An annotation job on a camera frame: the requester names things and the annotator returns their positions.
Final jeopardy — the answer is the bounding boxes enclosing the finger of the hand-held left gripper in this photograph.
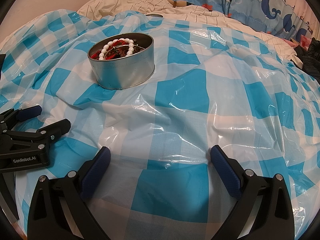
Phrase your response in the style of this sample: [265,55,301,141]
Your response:
[7,119,72,142]
[0,105,42,128]

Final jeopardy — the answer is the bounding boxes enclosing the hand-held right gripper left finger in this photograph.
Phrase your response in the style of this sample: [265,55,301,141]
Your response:
[27,147,111,240]

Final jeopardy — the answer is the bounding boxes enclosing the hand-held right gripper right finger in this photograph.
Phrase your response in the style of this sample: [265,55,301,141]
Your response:
[211,145,295,240]

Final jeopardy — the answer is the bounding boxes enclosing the round metal tin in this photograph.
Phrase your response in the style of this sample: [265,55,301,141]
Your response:
[87,33,155,90]

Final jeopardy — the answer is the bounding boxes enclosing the white bead bracelet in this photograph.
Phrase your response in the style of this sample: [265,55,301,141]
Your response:
[99,38,135,61]

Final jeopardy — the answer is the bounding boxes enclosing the blue white checkered plastic tablecloth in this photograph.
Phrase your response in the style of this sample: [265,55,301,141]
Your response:
[0,9,320,240]

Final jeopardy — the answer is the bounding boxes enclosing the dark clothes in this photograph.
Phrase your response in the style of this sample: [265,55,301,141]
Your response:
[295,37,320,79]

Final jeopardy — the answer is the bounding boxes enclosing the pink cloth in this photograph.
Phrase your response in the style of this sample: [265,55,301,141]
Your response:
[282,34,313,53]

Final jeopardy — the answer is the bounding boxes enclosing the white grid-lined quilt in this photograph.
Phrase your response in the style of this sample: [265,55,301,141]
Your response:
[76,0,298,60]

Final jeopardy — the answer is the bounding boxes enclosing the blue whale print curtain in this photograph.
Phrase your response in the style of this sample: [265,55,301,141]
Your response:
[134,0,317,39]

